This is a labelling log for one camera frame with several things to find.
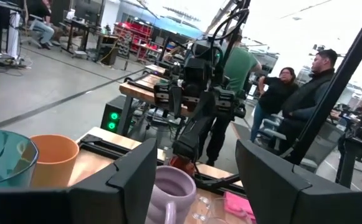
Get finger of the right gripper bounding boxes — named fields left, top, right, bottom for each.
left=171, top=90, right=217, bottom=160
left=168, top=85, right=183, bottom=118

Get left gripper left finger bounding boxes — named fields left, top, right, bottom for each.
left=0, top=138, right=158, bottom=224

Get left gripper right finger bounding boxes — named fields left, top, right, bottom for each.
left=234, top=139, right=362, bottom=224

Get orange plastic cup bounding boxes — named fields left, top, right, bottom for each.
left=29, top=134, right=80, bottom=188

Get small clear glass cup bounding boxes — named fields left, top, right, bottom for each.
left=192, top=195, right=229, bottom=224

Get person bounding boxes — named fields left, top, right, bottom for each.
left=27, top=0, right=64, bottom=50
left=250, top=66, right=300, bottom=142
left=275, top=49, right=339, bottom=156
left=198, top=29, right=263, bottom=167

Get wooden workbench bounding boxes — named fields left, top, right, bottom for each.
left=118, top=63, right=197, bottom=136

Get pink cloth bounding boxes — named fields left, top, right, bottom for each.
left=223, top=190, right=257, bottom=224

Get black computer with green lights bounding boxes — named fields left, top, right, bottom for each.
left=100, top=95, right=135, bottom=135

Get red storage shelving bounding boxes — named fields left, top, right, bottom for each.
left=113, top=20, right=155, bottom=60

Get dark trash bin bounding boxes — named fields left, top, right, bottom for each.
left=100, top=34, right=120, bottom=67

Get teal faceted transparent tumbler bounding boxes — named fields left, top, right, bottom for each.
left=0, top=129, right=40, bottom=188

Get black diagonal metal pole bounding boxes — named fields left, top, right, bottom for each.
left=279, top=0, right=362, bottom=166

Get black aluminium table frame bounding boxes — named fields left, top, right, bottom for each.
left=78, top=133, right=247, bottom=197

